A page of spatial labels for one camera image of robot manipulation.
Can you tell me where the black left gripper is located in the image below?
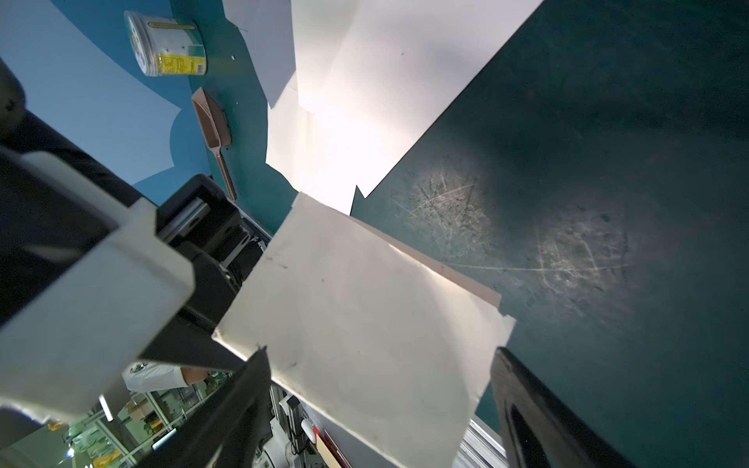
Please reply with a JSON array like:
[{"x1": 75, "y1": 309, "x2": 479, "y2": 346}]
[{"x1": 140, "y1": 175, "x2": 270, "y2": 372}]

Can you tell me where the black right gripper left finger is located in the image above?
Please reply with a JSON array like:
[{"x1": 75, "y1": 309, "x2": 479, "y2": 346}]
[{"x1": 138, "y1": 348, "x2": 271, "y2": 467}]

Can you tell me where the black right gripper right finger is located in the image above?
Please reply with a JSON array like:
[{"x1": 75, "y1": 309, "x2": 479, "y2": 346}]
[{"x1": 491, "y1": 347, "x2": 633, "y2": 467}]

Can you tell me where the pink lined letter paper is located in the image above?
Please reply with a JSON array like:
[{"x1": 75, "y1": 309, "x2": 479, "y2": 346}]
[{"x1": 213, "y1": 194, "x2": 515, "y2": 467}]

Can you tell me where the white envelope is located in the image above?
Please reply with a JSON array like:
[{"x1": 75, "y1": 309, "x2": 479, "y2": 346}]
[{"x1": 266, "y1": 0, "x2": 538, "y2": 214}]

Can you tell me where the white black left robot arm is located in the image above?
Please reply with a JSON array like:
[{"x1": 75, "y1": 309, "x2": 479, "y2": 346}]
[{"x1": 1, "y1": 66, "x2": 269, "y2": 372}]

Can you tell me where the grey envelope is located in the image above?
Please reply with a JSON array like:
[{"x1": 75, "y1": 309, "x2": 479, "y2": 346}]
[{"x1": 222, "y1": 0, "x2": 296, "y2": 107}]

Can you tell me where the brown plastic scoop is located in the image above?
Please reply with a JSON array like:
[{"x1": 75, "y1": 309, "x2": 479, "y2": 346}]
[{"x1": 191, "y1": 88, "x2": 237, "y2": 202}]

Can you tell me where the green label plastic jar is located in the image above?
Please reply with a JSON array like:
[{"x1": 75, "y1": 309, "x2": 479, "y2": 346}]
[{"x1": 124, "y1": 11, "x2": 208, "y2": 77}]

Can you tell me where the aluminium front rail platform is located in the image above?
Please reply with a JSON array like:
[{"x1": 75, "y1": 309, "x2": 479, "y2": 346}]
[{"x1": 453, "y1": 417, "x2": 509, "y2": 468}]

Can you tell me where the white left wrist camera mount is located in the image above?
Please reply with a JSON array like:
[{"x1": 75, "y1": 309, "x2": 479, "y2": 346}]
[{"x1": 1, "y1": 151, "x2": 195, "y2": 422}]

